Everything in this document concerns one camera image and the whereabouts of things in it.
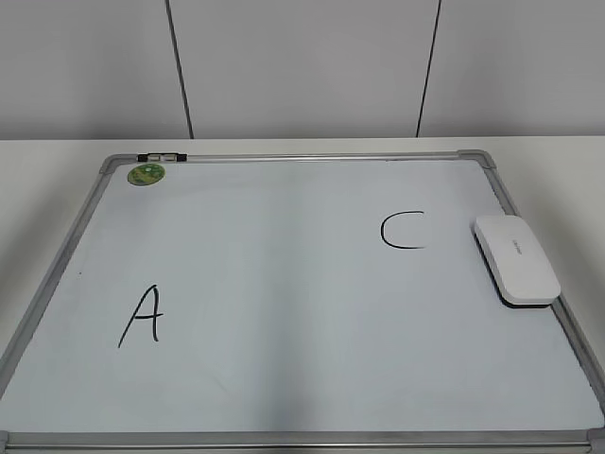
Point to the white rectangular board eraser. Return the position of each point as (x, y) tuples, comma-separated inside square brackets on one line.
[(517, 261)]

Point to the white aluminium-framed whiteboard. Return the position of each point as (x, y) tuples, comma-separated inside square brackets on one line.
[(293, 303)]

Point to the black metal hanger clip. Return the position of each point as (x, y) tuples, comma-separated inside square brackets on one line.
[(162, 157)]

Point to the round green magnet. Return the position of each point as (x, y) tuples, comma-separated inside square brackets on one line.
[(146, 174)]

